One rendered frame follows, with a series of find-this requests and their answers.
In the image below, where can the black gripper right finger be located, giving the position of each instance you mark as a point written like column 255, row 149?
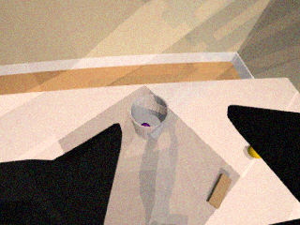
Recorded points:
column 275, row 136

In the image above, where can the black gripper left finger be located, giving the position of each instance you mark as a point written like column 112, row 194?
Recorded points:
column 75, row 187

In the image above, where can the grey cylinder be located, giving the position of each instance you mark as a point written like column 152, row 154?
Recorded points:
column 150, row 109

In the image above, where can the yellow ball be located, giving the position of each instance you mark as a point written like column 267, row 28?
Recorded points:
column 253, row 153

